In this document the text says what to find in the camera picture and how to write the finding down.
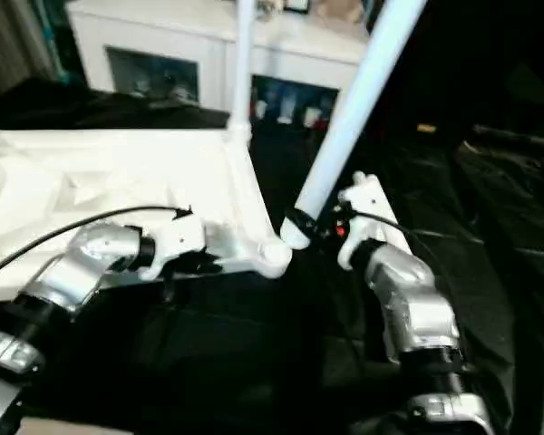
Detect white plastic table top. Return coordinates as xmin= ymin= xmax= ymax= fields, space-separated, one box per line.
xmin=0 ymin=126 xmax=294 ymax=300

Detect black shiny mat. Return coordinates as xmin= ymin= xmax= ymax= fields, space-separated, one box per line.
xmin=0 ymin=76 xmax=544 ymax=435

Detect white printed mug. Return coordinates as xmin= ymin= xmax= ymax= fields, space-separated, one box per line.
xmin=277 ymin=94 xmax=296 ymax=124

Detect long black bar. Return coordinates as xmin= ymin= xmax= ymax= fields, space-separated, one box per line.
xmin=473 ymin=125 xmax=544 ymax=151

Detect beige teddy bear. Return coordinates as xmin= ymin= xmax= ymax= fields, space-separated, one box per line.
xmin=319 ymin=0 xmax=368 ymax=23

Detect white sideboard cabinet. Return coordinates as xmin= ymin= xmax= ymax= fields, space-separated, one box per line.
xmin=67 ymin=0 xmax=377 ymax=131

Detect beige curtain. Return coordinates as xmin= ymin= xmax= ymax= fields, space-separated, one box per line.
xmin=0 ymin=0 xmax=58 ymax=105

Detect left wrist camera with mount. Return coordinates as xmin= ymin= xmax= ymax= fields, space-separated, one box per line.
xmin=140 ymin=212 xmax=209 ymax=280

